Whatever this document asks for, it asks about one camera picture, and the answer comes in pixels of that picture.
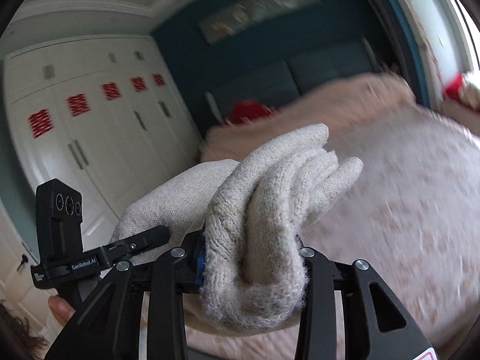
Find cream knit sweater black hearts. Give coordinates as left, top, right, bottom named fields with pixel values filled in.
left=112, top=124, right=363, bottom=336

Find red and cream clothes pile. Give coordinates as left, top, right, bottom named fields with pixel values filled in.
left=443, top=70, right=480, bottom=112

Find person's left hand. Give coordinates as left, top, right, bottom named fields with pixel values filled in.
left=48, top=296, right=76, bottom=326

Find white panelled wardrobe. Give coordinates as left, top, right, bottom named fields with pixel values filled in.
left=3, top=35, right=199, bottom=250

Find red cloth at headboard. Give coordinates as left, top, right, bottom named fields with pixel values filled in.
left=225, top=100, right=278, bottom=125

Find teal upholstered headboard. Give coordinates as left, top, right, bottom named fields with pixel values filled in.
left=205, top=38, right=380, bottom=123

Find pink folded duvet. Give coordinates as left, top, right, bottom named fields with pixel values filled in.
left=200, top=73, right=416, bottom=163

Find framed picture on wall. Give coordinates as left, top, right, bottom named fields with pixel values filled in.
left=198, top=0, right=320, bottom=46

